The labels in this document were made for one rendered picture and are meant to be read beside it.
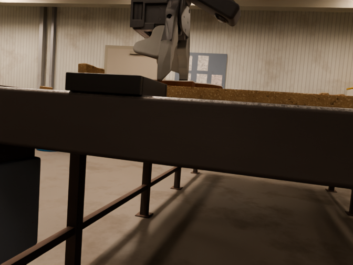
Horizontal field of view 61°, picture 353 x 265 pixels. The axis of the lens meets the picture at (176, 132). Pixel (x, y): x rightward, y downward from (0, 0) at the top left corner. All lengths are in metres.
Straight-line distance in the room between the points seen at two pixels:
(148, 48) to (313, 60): 5.98
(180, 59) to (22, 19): 7.37
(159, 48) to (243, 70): 5.74
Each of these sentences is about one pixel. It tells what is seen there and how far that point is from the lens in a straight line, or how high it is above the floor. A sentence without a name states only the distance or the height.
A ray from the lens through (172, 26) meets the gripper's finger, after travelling 0.44.
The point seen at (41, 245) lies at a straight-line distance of 1.52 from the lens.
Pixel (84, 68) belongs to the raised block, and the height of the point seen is 0.95.
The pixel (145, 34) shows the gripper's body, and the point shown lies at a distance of 0.52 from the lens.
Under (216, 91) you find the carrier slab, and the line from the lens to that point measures 0.38.
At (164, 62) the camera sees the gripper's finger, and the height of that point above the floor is 0.97.
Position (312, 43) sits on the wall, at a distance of 6.42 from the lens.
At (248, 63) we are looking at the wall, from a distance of 6.17.
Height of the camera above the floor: 0.90
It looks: 4 degrees down
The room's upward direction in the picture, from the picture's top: 4 degrees clockwise
